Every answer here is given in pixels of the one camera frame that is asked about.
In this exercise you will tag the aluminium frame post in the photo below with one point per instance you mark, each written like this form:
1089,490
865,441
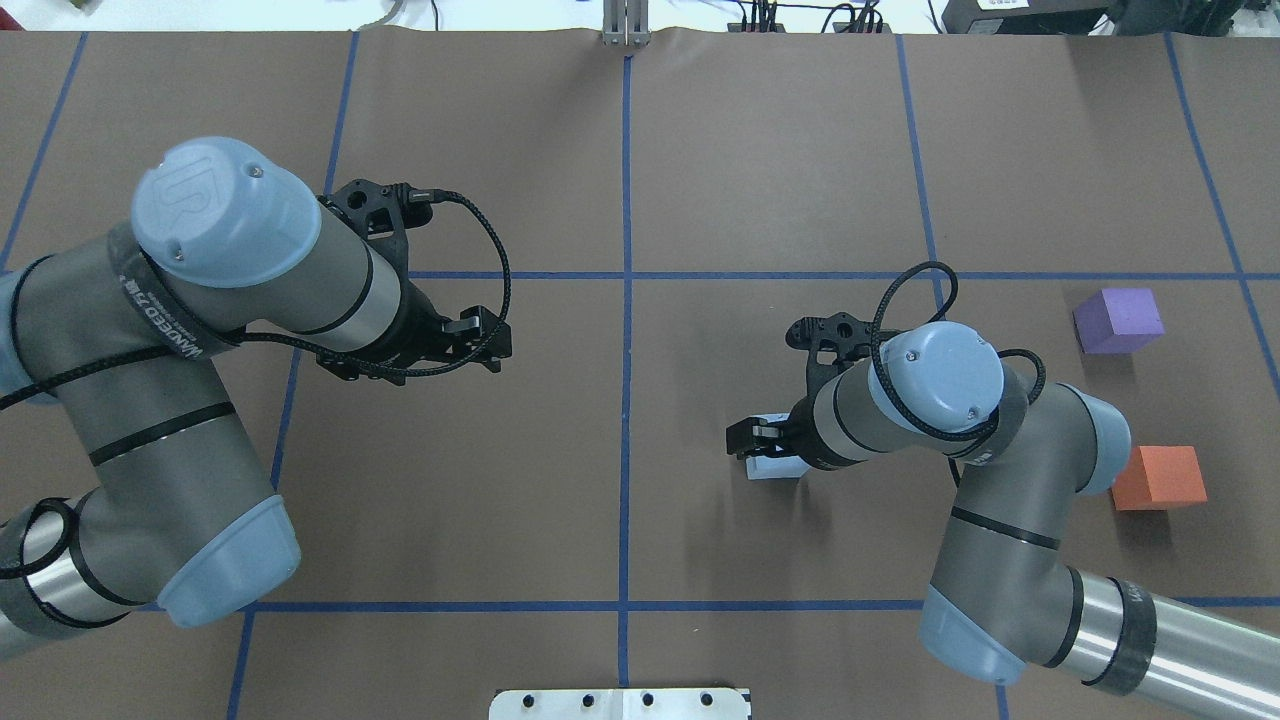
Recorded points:
626,23

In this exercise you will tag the purple foam block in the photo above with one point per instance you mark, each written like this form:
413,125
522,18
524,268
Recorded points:
1118,320

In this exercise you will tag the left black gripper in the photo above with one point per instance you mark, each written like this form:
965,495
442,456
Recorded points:
413,322

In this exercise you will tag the light blue foam block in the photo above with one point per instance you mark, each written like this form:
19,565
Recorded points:
760,467

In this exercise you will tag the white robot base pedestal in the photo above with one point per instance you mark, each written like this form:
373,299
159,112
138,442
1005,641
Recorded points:
623,703

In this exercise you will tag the orange foam block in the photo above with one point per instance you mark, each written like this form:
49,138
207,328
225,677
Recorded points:
1159,478

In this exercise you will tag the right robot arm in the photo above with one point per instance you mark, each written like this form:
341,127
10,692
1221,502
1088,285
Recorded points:
1000,596

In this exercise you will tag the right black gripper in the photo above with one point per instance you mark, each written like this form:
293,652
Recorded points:
797,424

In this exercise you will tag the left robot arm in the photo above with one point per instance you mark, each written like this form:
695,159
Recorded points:
222,248

